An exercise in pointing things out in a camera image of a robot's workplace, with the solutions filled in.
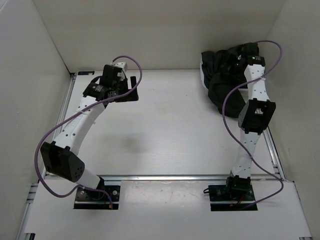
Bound black trousers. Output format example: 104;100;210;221
200;44;247;113

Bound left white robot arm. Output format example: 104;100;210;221
35;73;142;200

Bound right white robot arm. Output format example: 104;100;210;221
224;55;276;200

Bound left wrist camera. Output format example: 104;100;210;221
99;62;128;88

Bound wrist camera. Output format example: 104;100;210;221
240;42;260;58
99;62;128;88

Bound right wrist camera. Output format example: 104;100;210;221
240;42;260;58

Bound black corner bracket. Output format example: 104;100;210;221
77;71;95;76

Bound left aluminium frame rail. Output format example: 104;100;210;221
34;71;78;184

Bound aluminium frame rail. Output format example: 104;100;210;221
263;127;286;181
34;71;78;184

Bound right aluminium frame rail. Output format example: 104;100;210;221
263;127;286;181

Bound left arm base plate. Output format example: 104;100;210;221
73;181;121;210

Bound front aluminium rail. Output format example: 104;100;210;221
44;174;286;183

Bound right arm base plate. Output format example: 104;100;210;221
203;185;258;212

